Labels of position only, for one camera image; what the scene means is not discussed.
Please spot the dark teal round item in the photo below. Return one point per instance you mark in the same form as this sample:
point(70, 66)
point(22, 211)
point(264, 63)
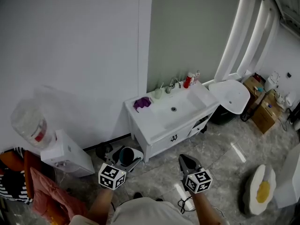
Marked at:
point(126, 155)

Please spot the person's light shirt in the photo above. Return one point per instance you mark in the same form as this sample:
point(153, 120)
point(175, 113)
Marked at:
point(150, 213)

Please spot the person's left forearm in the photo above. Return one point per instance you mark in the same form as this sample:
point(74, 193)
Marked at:
point(100, 205)

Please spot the white pink bottle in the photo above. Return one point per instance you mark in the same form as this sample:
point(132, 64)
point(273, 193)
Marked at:
point(197, 77)

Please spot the fried egg shaped cushion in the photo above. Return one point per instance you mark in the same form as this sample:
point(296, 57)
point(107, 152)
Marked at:
point(260, 189)

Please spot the black object on floor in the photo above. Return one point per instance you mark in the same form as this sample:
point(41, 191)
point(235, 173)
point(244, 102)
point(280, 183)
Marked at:
point(103, 151)

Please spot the clear water jug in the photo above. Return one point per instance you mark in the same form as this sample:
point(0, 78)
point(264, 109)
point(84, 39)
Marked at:
point(30, 123)

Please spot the white vanity cabinet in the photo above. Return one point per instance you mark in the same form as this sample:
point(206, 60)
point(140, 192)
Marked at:
point(166, 140)

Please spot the white round appliance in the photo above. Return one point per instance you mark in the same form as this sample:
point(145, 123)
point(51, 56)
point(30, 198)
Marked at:
point(272, 82)

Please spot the person's right forearm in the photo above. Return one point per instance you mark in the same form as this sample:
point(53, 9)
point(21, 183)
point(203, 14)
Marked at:
point(204, 207)

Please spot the person's black shoe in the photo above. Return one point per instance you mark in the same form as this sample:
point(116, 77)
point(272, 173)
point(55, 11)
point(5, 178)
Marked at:
point(159, 199)
point(138, 195)

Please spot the chrome faucet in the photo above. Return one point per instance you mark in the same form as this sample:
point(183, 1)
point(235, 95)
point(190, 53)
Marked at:
point(172, 84)

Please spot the toothbrush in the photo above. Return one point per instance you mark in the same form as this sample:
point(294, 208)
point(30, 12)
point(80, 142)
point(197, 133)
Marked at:
point(161, 85)

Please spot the white furniture piece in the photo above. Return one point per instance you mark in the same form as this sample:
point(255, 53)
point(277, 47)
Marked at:
point(289, 179)

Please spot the orange chair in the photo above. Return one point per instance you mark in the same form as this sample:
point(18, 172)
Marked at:
point(14, 163)

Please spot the white water dispenser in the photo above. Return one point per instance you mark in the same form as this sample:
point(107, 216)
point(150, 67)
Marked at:
point(68, 156)

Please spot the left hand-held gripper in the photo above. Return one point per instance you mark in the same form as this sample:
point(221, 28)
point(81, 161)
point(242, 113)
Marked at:
point(112, 176)

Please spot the black white striped cloth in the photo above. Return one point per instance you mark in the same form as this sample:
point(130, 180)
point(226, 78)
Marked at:
point(11, 186)

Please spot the white kettle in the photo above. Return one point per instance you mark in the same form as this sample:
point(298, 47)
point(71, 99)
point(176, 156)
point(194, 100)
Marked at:
point(290, 101)

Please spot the white basin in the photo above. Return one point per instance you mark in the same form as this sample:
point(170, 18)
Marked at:
point(230, 95)

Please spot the large cardboard box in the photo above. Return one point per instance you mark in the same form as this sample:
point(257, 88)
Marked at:
point(267, 114)

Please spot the pink cushion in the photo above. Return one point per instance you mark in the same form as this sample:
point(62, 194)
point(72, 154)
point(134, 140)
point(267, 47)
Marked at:
point(51, 196)

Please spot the white air conditioner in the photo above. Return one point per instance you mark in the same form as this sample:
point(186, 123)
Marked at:
point(287, 3)

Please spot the small cardboard box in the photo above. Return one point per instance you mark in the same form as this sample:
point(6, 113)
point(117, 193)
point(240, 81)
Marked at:
point(253, 88)

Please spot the pale green cup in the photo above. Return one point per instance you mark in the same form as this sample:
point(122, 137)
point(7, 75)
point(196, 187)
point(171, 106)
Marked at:
point(158, 94)

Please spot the white sink counter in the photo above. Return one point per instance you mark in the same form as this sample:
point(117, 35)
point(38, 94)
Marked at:
point(161, 116)

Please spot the white window frame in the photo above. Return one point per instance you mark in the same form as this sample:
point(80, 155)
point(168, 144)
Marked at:
point(243, 36)

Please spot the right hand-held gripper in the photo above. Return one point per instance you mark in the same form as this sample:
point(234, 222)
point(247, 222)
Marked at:
point(198, 178)

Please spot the purple cloth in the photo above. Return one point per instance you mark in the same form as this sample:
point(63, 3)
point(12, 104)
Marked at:
point(141, 102)

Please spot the red bottle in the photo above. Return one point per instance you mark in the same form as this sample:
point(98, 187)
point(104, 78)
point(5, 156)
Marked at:
point(187, 81)

